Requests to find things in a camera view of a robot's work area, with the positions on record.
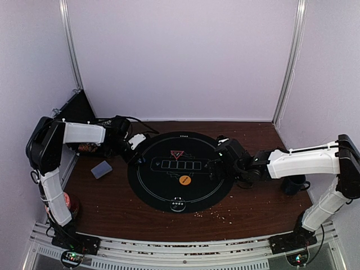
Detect red triangle marker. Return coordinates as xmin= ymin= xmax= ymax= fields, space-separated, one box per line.
xmin=170 ymin=150 xmax=184 ymax=160

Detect round black poker mat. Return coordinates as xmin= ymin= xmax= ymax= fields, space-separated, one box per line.
xmin=127 ymin=132 xmax=233 ymax=213

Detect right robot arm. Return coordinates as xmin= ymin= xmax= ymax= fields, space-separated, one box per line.
xmin=215 ymin=134 xmax=359 ymax=249

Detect black poker set case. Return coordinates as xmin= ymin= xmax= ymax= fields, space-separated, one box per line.
xmin=54 ymin=90 xmax=130 ymax=158

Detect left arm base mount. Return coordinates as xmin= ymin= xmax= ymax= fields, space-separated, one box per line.
xmin=51 ymin=235 xmax=101 ymax=269

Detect aluminium front rail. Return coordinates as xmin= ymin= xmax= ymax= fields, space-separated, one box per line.
xmin=26 ymin=220 xmax=343 ymax=270

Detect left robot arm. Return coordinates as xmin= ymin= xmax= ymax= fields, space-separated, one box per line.
xmin=25 ymin=115 xmax=159 ymax=250

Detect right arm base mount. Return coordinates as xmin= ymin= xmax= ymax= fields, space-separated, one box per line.
xmin=269 ymin=232 xmax=317 ymax=267

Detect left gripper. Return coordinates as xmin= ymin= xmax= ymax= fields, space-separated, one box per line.
xmin=106 ymin=138 xmax=143 ymax=167

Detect dark blue mug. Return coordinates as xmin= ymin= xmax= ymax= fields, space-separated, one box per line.
xmin=281 ymin=175 xmax=311 ymax=196

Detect orange big blind button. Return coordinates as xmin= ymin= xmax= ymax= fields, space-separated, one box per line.
xmin=179 ymin=175 xmax=192 ymax=186

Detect grey card deck box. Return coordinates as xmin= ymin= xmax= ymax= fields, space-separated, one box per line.
xmin=91 ymin=161 xmax=113 ymax=179

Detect chips in case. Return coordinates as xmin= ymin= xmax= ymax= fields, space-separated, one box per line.
xmin=78 ymin=143 xmax=101 ymax=153

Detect red patterned tin can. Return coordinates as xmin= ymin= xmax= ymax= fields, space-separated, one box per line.
xmin=64 ymin=192 xmax=80 ymax=219

